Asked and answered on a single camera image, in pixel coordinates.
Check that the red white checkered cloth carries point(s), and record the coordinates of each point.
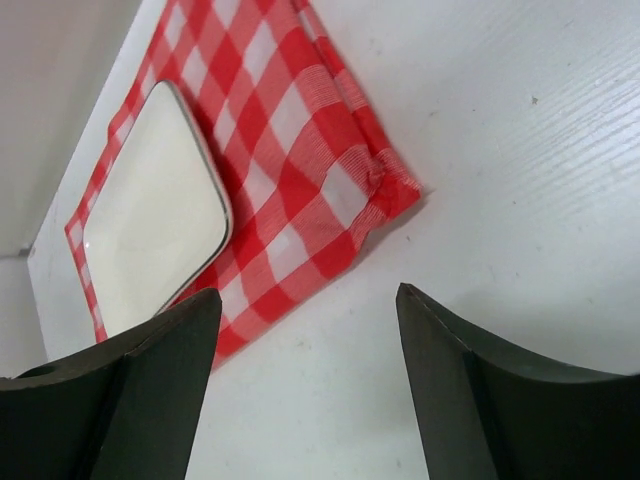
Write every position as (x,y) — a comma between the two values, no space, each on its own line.
(308,167)

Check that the white rectangular plate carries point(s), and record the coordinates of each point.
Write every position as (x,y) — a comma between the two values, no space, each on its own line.
(161,217)

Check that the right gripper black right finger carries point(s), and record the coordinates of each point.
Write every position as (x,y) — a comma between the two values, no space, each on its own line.
(487,408)

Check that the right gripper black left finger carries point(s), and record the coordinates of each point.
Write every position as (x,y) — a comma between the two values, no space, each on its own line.
(125,408)

